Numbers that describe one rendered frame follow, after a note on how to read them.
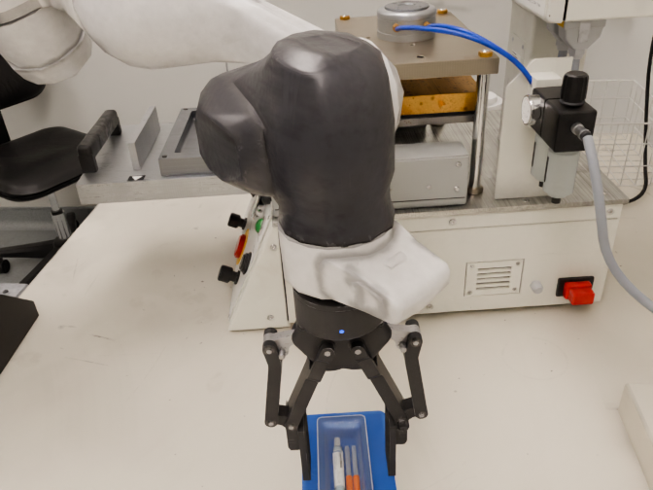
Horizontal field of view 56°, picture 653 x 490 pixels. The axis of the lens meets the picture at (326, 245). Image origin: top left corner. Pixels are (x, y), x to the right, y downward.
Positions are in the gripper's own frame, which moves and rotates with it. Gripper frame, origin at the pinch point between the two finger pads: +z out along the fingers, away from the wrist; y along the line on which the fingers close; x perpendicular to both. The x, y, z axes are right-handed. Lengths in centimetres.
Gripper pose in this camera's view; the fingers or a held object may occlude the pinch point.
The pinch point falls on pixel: (347, 447)
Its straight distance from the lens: 63.3
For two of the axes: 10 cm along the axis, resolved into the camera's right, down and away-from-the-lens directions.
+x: 0.2, 5.2, -8.5
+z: 0.6, 8.5, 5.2
